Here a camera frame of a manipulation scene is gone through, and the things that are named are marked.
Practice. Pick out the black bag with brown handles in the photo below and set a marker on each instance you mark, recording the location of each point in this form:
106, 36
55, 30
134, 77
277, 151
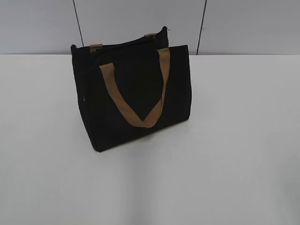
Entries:
130, 90

